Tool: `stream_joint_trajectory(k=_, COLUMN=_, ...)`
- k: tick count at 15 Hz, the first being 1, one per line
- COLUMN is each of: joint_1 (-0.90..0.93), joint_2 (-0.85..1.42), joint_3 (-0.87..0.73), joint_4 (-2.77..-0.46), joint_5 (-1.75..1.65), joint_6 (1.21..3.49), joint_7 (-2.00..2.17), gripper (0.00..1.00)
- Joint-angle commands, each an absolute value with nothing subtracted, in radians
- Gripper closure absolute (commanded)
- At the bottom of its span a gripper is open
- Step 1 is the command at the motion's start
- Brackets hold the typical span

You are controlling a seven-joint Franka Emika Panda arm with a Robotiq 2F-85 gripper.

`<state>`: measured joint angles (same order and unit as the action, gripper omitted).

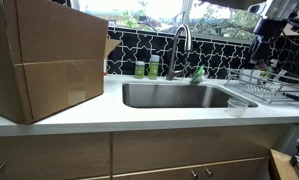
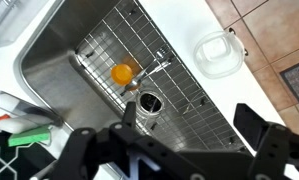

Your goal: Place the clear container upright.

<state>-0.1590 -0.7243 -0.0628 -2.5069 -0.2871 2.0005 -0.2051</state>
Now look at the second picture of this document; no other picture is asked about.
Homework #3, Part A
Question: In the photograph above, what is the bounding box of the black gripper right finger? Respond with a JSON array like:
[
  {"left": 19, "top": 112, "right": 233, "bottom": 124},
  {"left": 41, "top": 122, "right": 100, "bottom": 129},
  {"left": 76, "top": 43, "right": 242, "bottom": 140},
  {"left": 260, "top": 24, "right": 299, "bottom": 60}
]
[{"left": 233, "top": 103, "right": 299, "bottom": 180}]

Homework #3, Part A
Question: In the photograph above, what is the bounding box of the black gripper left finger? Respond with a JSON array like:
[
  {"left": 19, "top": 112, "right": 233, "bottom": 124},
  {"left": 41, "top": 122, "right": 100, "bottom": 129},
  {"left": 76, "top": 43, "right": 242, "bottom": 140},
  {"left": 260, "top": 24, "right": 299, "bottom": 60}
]
[{"left": 50, "top": 101, "right": 207, "bottom": 180}]

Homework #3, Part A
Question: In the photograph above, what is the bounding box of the clear plastic container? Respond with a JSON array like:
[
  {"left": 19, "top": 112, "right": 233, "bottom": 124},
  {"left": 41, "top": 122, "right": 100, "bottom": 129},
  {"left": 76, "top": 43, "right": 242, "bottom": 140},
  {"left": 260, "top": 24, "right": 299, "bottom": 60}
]
[{"left": 193, "top": 30, "right": 246, "bottom": 80}]

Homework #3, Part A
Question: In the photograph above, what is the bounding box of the sink drain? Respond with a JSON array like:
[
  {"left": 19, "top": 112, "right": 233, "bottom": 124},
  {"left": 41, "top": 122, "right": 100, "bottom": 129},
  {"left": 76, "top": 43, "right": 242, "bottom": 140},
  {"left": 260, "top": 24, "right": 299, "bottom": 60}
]
[{"left": 135, "top": 89, "right": 166, "bottom": 118}]

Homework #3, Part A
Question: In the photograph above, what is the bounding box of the small metal spoon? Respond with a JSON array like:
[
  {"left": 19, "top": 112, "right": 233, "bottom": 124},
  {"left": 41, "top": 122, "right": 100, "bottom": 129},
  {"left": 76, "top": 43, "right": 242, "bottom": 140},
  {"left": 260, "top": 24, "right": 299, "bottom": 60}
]
[{"left": 124, "top": 59, "right": 173, "bottom": 92}]

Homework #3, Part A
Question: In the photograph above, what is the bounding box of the clear sponge holder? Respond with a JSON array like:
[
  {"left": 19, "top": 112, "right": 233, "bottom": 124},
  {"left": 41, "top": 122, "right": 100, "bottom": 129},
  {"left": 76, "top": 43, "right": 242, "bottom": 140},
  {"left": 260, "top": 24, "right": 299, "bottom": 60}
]
[{"left": 0, "top": 91, "right": 65, "bottom": 148}]

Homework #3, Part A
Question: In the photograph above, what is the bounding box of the orange plastic cup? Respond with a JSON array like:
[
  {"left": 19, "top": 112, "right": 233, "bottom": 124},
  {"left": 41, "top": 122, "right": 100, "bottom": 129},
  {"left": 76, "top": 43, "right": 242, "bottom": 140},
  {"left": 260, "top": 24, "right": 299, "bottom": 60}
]
[{"left": 110, "top": 56, "right": 143, "bottom": 87}]

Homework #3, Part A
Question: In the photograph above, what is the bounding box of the steel gooseneck faucet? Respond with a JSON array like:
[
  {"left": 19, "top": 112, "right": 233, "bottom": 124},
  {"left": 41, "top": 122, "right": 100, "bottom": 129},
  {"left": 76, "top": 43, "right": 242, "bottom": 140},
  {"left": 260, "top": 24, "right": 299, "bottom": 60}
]
[{"left": 28, "top": 159, "right": 58, "bottom": 180}]

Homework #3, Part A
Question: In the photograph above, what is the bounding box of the green sponge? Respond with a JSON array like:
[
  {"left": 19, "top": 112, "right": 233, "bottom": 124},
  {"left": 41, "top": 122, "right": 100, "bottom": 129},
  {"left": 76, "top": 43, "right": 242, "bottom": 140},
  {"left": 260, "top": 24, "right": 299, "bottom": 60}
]
[{"left": 7, "top": 124, "right": 53, "bottom": 148}]

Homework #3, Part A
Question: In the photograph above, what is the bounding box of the metal fork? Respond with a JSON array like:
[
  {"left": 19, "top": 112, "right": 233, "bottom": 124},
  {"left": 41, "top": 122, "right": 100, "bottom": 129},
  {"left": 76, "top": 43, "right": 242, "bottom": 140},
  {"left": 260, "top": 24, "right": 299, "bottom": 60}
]
[{"left": 119, "top": 48, "right": 170, "bottom": 98}]

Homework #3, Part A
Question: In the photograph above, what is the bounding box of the stainless steel sink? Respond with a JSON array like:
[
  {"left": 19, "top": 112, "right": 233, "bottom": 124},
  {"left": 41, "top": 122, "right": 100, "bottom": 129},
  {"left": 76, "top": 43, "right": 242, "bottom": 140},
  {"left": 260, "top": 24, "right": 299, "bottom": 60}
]
[{"left": 15, "top": 0, "right": 253, "bottom": 156}]

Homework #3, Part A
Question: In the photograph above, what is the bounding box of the white scrub sponge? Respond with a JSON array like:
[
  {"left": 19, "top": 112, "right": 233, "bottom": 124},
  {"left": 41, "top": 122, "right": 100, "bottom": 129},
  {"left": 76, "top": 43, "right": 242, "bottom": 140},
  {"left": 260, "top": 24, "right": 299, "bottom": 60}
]
[{"left": 0, "top": 114, "right": 53, "bottom": 134}]

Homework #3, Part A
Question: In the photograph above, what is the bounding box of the metal sink grid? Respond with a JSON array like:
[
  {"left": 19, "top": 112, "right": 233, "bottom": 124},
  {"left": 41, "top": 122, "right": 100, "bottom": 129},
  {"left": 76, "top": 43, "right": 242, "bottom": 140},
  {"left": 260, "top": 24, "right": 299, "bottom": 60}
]
[{"left": 74, "top": 0, "right": 248, "bottom": 153}]

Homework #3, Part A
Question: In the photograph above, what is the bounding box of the red and white scrubber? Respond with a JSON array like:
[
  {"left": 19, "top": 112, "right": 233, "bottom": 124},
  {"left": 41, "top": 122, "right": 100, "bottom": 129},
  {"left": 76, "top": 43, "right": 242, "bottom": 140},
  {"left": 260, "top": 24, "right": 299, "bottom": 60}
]
[{"left": 0, "top": 93, "right": 25, "bottom": 124}]

